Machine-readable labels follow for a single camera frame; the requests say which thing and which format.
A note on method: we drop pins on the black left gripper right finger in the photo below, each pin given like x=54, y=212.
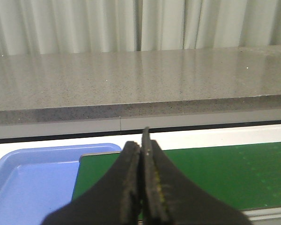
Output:
x=170, y=198

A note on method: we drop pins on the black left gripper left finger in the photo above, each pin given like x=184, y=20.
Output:
x=113, y=200

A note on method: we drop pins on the green conveyor belt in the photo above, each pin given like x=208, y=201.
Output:
x=243, y=176

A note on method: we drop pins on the blue plastic tray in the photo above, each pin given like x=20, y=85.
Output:
x=35, y=182

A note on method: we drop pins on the grey stone counter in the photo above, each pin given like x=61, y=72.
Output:
x=88, y=93

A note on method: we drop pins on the white pleated curtain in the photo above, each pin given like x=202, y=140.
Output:
x=77, y=26

